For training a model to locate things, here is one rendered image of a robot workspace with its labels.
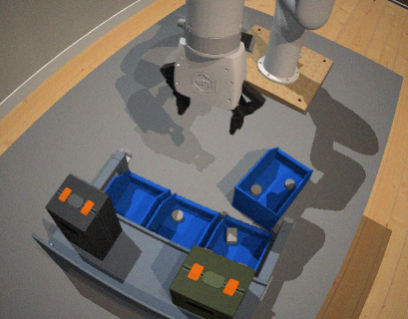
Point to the grey low shelf rack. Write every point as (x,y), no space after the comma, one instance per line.
(144,264)

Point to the black case with orange latches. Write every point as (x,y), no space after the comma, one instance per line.
(86,216)

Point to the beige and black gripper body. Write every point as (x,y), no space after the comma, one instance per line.
(212,79)

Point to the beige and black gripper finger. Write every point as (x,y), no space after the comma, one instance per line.
(183,102)
(244,108)

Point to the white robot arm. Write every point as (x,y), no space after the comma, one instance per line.
(214,27)

